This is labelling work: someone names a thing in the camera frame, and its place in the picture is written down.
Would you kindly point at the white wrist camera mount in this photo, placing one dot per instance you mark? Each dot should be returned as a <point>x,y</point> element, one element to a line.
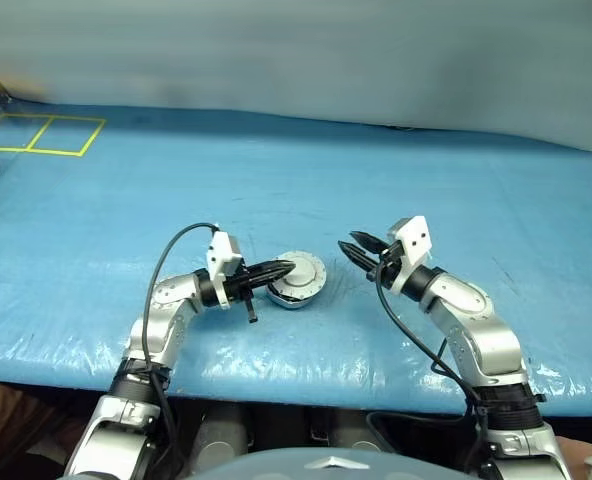
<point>416,240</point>
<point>221,255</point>

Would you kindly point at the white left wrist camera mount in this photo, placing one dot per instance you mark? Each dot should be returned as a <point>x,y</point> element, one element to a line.
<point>221,255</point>

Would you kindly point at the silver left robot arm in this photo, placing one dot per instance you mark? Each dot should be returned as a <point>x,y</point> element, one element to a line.
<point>161,320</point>

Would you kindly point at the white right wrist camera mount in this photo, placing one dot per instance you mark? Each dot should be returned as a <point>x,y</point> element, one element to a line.
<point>416,240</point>

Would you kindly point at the round silver metal disc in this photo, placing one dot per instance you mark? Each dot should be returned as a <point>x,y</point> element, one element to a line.
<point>303,275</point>

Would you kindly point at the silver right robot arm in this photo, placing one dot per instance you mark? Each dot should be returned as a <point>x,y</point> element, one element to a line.
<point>491,335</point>

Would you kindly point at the yellow tape double square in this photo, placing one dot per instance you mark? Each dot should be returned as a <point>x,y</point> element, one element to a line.
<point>93,137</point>

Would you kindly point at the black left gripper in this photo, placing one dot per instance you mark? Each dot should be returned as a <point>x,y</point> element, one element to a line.
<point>241,287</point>

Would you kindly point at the grey rounded cylinder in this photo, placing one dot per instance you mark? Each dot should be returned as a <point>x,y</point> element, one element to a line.
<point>221,430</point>
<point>366,442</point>

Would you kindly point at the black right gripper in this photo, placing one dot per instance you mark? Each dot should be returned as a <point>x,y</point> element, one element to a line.
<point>388,267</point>

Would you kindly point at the blue-grey robot torso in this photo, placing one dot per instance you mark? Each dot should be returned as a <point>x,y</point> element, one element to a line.
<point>326,472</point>

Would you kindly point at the blue plastic table cover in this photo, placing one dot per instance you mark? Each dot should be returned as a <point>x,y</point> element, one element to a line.
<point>426,190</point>

